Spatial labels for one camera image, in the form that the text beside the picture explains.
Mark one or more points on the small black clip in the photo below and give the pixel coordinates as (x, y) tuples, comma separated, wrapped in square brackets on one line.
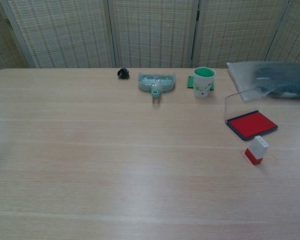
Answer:
[(123, 73)]

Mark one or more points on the red ink pad clear lid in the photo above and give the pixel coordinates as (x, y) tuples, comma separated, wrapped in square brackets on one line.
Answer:
[(252, 124)]

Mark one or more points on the paper cup green inside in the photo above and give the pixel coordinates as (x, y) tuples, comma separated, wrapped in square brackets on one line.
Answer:
[(202, 86)]

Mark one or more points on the dark green bundle in bag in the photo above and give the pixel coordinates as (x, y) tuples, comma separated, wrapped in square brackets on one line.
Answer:
[(282, 77)]

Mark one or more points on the green square coaster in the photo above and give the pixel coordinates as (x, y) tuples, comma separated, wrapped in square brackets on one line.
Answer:
[(190, 82)]

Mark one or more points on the clear plastic zip bag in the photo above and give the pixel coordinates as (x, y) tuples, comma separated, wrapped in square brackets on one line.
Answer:
[(242, 75)]

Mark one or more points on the white and red stamp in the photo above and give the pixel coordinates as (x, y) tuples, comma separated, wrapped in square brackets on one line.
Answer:
[(259, 149)]

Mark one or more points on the light green mini brush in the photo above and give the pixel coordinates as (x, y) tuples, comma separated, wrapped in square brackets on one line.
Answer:
[(155, 78)]

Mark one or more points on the light green mini dustpan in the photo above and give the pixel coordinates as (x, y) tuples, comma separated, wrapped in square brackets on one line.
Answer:
[(146, 87)]

